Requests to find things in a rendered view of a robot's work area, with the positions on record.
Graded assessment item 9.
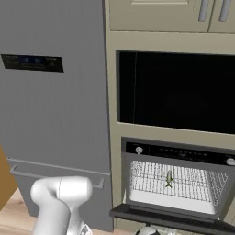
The black and grey oven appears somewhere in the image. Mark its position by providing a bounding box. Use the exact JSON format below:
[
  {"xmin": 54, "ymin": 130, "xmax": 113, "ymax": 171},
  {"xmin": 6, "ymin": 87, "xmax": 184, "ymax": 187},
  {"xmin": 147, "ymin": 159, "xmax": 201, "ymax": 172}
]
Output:
[{"xmin": 120, "ymin": 136, "xmax": 235, "ymax": 222}]

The green and grey fish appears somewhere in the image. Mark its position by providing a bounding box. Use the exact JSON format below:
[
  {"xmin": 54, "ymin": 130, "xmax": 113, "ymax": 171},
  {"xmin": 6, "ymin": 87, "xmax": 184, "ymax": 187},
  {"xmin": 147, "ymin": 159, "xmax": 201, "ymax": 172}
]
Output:
[{"xmin": 164, "ymin": 170, "xmax": 173, "ymax": 188}]

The black oven door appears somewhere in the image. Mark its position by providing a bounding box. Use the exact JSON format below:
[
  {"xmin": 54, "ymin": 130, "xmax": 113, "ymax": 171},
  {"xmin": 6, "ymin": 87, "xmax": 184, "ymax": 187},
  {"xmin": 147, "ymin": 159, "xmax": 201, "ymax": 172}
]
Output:
[{"xmin": 108, "ymin": 204, "xmax": 235, "ymax": 235}]

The grey fridge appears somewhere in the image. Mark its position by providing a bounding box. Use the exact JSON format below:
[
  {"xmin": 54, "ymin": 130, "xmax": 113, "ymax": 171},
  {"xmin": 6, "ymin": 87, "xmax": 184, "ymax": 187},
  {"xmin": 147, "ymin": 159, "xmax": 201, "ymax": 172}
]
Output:
[{"xmin": 0, "ymin": 0, "xmax": 115, "ymax": 232}]

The black built-in microwave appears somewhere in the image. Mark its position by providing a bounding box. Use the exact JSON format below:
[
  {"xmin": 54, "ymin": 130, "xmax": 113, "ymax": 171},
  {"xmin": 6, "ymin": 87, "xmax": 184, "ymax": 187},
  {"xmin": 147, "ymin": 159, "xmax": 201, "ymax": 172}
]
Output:
[{"xmin": 116, "ymin": 50, "xmax": 235, "ymax": 136}]

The grey fridge drawer front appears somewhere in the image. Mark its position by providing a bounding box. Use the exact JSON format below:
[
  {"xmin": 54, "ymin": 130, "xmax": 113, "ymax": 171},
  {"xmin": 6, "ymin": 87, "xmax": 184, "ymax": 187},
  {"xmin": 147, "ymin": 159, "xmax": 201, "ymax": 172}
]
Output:
[{"xmin": 6, "ymin": 157, "xmax": 114, "ymax": 232}]

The wide beige cupboard door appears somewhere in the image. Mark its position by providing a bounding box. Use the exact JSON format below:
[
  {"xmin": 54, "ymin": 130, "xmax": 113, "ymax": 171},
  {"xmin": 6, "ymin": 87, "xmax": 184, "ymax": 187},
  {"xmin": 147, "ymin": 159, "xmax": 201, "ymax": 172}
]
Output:
[{"xmin": 108, "ymin": 0, "xmax": 213, "ymax": 33}]

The brown wooden panel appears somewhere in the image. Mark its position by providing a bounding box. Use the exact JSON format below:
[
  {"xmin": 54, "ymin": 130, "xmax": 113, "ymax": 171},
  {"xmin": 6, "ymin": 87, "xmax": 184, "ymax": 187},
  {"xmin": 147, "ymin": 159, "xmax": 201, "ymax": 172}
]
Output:
[{"xmin": 0, "ymin": 146, "xmax": 18, "ymax": 212}]

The narrow beige cupboard door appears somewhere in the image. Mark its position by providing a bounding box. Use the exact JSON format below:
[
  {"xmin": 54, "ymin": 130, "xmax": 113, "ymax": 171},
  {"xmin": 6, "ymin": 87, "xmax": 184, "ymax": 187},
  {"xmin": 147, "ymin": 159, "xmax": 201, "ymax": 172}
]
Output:
[{"xmin": 208, "ymin": 0, "xmax": 235, "ymax": 34}]

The beige tall cabinet frame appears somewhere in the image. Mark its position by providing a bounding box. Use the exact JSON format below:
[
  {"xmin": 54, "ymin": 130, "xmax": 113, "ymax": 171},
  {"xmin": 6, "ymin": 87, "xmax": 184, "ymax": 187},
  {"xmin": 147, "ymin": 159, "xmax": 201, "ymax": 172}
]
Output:
[{"xmin": 103, "ymin": 0, "xmax": 235, "ymax": 235}]

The wire oven rack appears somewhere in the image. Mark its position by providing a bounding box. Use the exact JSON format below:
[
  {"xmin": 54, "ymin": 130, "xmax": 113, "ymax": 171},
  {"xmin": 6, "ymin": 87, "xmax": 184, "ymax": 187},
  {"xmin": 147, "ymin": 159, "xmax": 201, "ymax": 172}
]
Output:
[{"xmin": 129, "ymin": 160, "xmax": 229, "ymax": 207}]

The grey fridge drawer handle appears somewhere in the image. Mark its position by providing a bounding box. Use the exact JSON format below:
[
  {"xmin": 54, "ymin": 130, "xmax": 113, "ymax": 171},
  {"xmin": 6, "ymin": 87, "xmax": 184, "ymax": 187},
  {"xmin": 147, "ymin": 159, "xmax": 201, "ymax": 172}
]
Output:
[{"xmin": 9, "ymin": 164, "xmax": 106, "ymax": 190}]

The grey cupboard door handle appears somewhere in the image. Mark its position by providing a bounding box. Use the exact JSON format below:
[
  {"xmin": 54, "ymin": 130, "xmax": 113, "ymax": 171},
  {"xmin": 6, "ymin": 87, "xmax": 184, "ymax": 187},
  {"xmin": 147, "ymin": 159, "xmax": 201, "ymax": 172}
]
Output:
[
  {"xmin": 218, "ymin": 0, "xmax": 232, "ymax": 23},
  {"xmin": 197, "ymin": 0, "xmax": 211, "ymax": 23}
]

